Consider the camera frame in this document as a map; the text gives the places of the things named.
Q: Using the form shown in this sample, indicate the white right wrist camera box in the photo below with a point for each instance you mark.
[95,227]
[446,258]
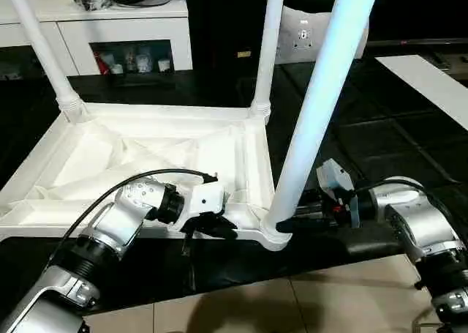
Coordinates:
[333,178]

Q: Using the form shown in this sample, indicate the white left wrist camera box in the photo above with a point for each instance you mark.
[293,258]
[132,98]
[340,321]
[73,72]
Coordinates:
[205,200]

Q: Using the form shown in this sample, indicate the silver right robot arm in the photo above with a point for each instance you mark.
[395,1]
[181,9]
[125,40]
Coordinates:
[420,230]

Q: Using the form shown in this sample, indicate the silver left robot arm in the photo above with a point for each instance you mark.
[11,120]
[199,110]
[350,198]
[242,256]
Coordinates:
[88,260]

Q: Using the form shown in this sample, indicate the black work mat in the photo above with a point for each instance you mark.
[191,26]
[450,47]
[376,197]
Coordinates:
[387,150]

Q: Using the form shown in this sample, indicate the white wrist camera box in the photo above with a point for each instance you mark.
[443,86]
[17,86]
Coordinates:
[333,178]
[205,200]

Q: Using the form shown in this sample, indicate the white glass-door cabinet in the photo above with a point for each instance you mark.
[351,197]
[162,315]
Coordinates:
[95,33]

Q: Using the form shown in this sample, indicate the small yellow label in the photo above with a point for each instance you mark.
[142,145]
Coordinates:
[244,54]

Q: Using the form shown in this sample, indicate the white plastic table top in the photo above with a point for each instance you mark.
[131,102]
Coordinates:
[131,157]

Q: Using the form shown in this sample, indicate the white flat board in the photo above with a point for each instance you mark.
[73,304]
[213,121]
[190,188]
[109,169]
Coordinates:
[431,84]

